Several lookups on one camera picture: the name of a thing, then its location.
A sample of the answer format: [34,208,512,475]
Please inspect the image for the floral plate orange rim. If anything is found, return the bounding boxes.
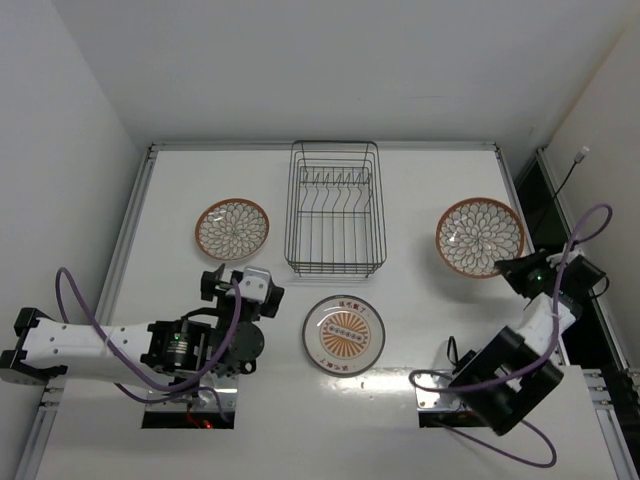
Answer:
[435,197,525,279]
[195,198,270,261]

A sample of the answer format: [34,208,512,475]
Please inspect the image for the white plate orange sunburst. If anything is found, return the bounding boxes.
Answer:
[301,295,386,377]

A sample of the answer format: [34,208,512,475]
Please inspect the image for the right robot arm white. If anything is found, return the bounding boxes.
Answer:
[450,250,563,436]

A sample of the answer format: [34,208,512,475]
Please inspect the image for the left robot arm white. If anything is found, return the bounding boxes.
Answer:
[1,267,285,394]

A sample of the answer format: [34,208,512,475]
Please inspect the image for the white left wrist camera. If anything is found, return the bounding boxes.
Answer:
[239,266,271,304]

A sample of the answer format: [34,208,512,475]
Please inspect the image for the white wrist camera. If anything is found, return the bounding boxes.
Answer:
[239,266,271,304]
[546,243,584,271]

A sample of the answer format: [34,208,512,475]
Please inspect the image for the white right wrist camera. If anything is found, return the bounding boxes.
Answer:
[546,243,584,271]

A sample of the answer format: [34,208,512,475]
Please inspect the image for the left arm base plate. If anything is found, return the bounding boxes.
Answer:
[144,373,239,415]

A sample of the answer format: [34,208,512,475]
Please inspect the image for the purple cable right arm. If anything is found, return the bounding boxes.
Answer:
[408,202,614,469]

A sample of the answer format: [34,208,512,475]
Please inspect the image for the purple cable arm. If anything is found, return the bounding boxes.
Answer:
[408,202,614,469]
[55,266,244,424]

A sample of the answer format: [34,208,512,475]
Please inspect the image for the grey wire dish rack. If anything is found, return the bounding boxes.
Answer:
[284,140,387,278]

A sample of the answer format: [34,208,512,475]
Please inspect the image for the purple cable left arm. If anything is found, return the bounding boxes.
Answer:
[55,266,244,424]

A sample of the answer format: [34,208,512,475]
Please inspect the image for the black hanging usb cable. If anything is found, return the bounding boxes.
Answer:
[529,146,591,241]

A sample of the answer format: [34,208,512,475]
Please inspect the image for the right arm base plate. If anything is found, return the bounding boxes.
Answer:
[414,370,468,414]

